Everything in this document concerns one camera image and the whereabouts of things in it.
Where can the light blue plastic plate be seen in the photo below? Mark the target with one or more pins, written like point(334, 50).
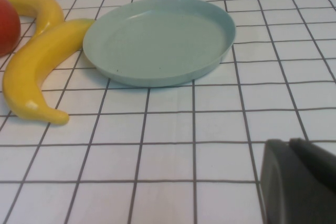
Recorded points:
point(157, 40)

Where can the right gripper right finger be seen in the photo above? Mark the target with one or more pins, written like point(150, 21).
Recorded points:
point(325, 187)

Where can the yellow banana with green tip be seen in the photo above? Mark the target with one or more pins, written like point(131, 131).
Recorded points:
point(44, 6)

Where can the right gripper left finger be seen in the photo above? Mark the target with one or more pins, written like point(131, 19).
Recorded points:
point(283, 187)

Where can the red plastic apple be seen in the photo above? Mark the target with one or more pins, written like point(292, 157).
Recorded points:
point(8, 30)

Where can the yellow plastic banana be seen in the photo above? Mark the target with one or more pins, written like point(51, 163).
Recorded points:
point(26, 77)

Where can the white grid tablecloth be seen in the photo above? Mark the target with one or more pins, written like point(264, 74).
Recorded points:
point(183, 182)

